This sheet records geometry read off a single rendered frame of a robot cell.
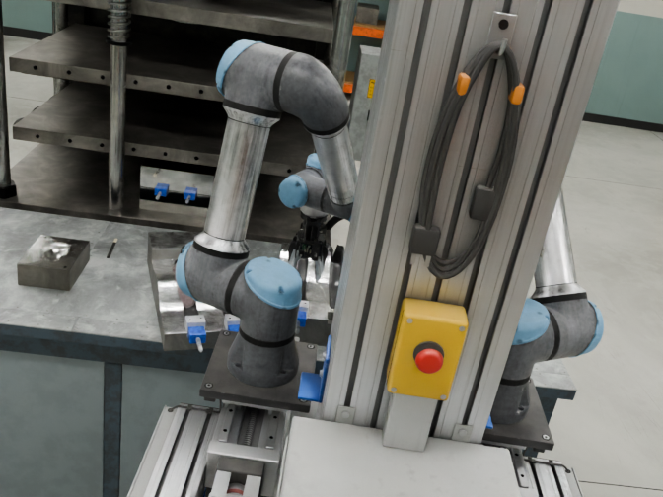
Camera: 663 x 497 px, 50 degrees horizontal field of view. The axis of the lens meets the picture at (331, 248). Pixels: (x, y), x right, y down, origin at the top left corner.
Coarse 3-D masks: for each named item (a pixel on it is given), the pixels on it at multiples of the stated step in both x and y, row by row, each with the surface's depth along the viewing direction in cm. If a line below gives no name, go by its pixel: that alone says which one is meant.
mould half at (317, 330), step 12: (312, 264) 222; (312, 276) 219; (324, 276) 220; (312, 288) 215; (324, 288) 216; (312, 300) 208; (324, 300) 209; (312, 312) 201; (324, 312) 202; (312, 324) 199; (324, 324) 199; (300, 336) 201; (312, 336) 201; (324, 336) 201
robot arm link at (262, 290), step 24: (264, 264) 142; (288, 264) 144; (240, 288) 140; (264, 288) 136; (288, 288) 137; (240, 312) 141; (264, 312) 138; (288, 312) 139; (264, 336) 140; (288, 336) 143
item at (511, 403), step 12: (504, 384) 142; (516, 384) 143; (528, 384) 146; (504, 396) 143; (516, 396) 144; (528, 396) 147; (492, 408) 144; (504, 408) 144; (516, 408) 144; (528, 408) 147; (492, 420) 144; (504, 420) 144; (516, 420) 145
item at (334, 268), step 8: (328, 248) 228; (336, 248) 230; (336, 256) 231; (304, 264) 222; (336, 264) 224; (304, 272) 220; (336, 272) 222; (304, 280) 218; (336, 280) 220; (304, 288) 214; (336, 288) 218; (304, 296) 209
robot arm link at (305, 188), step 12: (288, 180) 166; (300, 180) 166; (312, 180) 168; (324, 180) 168; (288, 192) 167; (300, 192) 165; (312, 192) 166; (288, 204) 168; (300, 204) 167; (312, 204) 168
